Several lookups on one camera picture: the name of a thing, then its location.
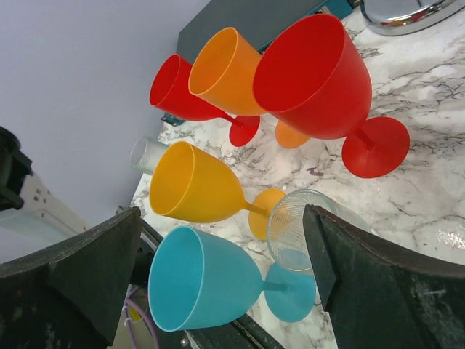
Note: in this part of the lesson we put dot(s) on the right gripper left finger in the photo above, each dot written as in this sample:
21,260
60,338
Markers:
71,294

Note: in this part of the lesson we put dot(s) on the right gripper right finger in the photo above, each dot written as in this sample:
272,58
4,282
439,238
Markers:
379,294

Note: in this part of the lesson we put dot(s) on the clear ribbed wine glass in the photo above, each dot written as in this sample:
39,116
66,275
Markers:
285,233

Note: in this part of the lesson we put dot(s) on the blue wine glass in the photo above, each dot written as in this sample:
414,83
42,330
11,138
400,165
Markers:
198,280

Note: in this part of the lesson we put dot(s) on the yellow wine glass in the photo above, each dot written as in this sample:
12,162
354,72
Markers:
191,185

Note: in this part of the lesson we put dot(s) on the red wine glass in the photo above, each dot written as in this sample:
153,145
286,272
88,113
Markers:
170,93
313,79

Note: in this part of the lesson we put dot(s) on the orange wine glass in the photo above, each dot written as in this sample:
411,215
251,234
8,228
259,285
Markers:
223,74

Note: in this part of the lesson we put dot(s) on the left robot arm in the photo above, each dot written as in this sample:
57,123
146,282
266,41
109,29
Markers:
27,206

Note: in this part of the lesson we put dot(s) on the clear glass tumbler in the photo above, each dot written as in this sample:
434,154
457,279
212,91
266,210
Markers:
146,153

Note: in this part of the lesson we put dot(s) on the black mounting rail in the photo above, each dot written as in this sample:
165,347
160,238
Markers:
137,330

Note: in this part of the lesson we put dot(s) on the silver wire glass rack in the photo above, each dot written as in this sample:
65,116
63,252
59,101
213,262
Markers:
401,17

